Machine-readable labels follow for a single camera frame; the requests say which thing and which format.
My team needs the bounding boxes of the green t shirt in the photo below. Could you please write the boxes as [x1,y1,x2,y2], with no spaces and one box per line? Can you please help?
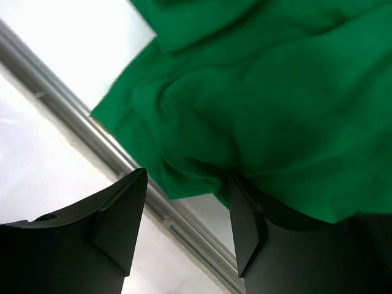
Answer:
[91,0,391,222]

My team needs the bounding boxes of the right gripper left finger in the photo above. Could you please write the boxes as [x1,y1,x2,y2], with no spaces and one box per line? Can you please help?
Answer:
[1,168,148,294]

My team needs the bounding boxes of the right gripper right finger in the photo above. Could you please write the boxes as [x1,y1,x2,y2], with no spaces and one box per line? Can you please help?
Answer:
[228,174,391,294]

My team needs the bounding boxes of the aluminium table rail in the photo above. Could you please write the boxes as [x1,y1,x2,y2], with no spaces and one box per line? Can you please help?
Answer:
[1,22,245,293]

